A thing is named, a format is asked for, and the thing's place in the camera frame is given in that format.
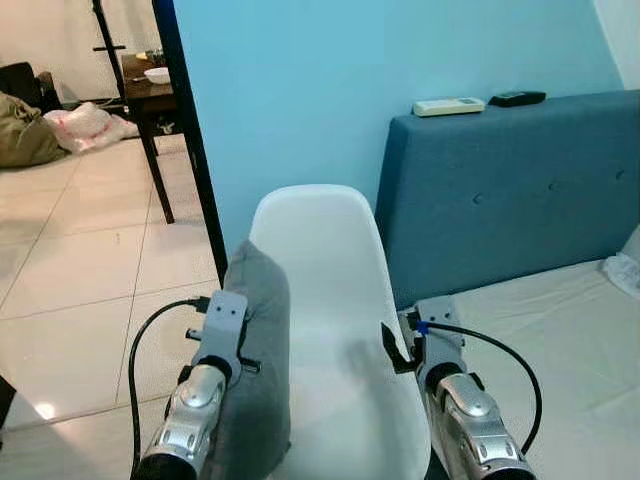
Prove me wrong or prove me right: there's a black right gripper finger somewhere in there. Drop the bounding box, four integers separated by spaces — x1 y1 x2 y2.
381 322 409 373

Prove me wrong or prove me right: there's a grey pillow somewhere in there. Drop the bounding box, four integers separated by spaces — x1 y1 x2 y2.
205 240 293 480

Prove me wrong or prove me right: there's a cream sheeted mattress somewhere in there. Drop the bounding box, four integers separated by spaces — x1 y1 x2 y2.
430 258 640 480

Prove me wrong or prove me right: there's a blue fabric headboard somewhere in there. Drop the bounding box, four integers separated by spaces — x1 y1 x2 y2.
375 90 640 309

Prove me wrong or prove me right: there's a clear plastic packet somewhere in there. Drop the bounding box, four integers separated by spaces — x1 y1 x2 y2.
600 225 640 299

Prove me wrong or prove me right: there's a white remote control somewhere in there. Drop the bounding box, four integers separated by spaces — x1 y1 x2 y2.
413 97 487 117

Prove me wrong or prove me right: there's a black remote control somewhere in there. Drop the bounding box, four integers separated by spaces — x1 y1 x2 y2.
488 91 547 108

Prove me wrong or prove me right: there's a dark wooden table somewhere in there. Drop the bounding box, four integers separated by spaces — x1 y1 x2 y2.
122 50 186 225

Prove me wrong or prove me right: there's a white pink plastic bag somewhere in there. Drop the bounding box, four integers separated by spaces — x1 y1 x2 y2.
42 102 139 154

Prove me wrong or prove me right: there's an olive green bag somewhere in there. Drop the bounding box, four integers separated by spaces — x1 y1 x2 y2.
0 90 69 169

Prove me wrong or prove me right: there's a black coat stand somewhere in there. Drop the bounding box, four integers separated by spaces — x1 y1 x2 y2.
90 0 131 101

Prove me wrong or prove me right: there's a black bag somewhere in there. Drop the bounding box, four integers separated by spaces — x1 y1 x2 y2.
0 62 63 111

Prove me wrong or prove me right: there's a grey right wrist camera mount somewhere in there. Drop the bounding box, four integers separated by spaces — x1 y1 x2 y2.
415 297 466 376

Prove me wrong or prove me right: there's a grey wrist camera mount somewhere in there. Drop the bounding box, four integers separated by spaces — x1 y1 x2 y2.
200 290 249 376
415 297 466 376

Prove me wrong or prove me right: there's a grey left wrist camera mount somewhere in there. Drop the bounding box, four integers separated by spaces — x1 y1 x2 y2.
200 290 249 376

